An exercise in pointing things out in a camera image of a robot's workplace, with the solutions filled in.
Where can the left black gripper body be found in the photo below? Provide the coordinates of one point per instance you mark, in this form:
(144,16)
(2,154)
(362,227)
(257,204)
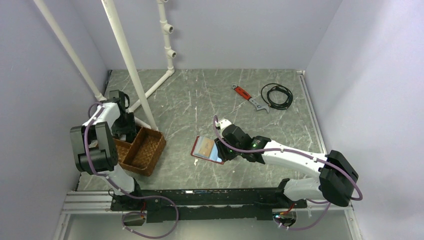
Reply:
(124,125)

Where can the red handled adjustable wrench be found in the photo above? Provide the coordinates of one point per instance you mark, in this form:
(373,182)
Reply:
(258,106)

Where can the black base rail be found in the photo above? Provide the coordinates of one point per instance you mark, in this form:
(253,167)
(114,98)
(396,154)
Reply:
(208,204)

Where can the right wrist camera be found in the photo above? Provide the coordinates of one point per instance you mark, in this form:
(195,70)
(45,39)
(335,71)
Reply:
(222,124)

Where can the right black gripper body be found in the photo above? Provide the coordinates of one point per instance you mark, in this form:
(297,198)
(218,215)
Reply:
(227,153)

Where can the white pvc pipe frame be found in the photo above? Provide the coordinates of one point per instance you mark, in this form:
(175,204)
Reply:
(118,31)

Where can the woven wicker basket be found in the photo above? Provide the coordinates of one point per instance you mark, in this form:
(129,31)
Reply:
(142,155)

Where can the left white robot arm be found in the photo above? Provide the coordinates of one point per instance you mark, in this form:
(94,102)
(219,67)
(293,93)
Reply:
(93,144)

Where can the aluminium frame rail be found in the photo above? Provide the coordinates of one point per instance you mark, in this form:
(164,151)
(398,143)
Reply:
(99,202)

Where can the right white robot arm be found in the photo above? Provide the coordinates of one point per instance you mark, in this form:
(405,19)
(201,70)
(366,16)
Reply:
(330,177)

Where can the gold credit card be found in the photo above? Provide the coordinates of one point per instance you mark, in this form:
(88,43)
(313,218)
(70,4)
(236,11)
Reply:
(206,146)

